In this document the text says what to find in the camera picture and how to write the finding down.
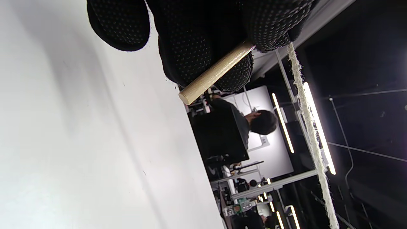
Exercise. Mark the long white ceiling light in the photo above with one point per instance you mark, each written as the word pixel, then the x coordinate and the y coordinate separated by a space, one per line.
pixel 321 133

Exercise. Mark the person's left hand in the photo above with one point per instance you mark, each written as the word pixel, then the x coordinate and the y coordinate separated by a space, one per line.
pixel 197 31

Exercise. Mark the black monitor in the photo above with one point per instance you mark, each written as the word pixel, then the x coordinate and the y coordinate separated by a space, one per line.
pixel 219 140

